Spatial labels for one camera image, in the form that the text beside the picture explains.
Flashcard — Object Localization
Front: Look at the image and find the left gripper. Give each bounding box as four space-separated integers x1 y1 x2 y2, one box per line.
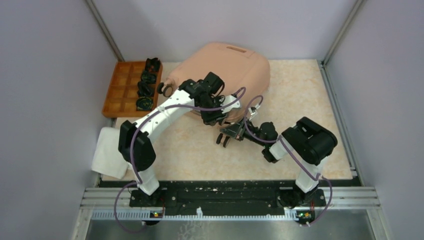
199 96 230 127

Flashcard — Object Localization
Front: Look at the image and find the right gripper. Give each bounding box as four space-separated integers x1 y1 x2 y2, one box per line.
219 117 268 148

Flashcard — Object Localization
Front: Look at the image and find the pink suitcase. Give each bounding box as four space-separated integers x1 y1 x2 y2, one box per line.
156 42 271 128

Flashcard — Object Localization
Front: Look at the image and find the white cloth under left arm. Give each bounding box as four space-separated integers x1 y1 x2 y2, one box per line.
91 127 129 179

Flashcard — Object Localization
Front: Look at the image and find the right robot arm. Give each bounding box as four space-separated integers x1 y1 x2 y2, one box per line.
216 116 338 208

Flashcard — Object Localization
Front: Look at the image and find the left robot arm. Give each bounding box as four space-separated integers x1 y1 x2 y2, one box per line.
117 72 227 207

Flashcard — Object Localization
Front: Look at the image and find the rolled yellow green tie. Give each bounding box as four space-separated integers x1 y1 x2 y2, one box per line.
135 96 154 111

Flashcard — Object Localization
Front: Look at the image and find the rolled dark brown tie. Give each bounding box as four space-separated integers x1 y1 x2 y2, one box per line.
137 81 155 98

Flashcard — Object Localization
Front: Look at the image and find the rolled green patterned tie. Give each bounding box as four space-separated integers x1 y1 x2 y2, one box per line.
140 70 157 84

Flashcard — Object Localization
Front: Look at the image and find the rolled dark tie top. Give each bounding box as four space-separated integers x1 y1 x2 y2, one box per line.
144 57 162 73

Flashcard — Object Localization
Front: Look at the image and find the wooden compartment tray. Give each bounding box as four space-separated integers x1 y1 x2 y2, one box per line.
102 60 163 118

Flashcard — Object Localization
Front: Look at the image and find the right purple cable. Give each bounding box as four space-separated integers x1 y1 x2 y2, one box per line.
243 95 333 227

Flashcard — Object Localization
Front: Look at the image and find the purple cable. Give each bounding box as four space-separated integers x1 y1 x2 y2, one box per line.
243 95 333 227
113 86 247 234

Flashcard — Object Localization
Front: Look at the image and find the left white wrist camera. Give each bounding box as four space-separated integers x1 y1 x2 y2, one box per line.
220 95 242 114

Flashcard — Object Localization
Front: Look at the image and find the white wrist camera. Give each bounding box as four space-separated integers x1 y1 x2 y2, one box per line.
220 95 242 114
248 106 258 121

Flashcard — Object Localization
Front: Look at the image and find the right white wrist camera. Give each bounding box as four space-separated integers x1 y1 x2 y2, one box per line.
248 106 258 121

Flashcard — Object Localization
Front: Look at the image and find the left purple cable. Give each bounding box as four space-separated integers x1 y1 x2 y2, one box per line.
113 86 247 234

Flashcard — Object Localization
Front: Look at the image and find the aluminium rail frame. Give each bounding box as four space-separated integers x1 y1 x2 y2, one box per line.
72 180 393 240

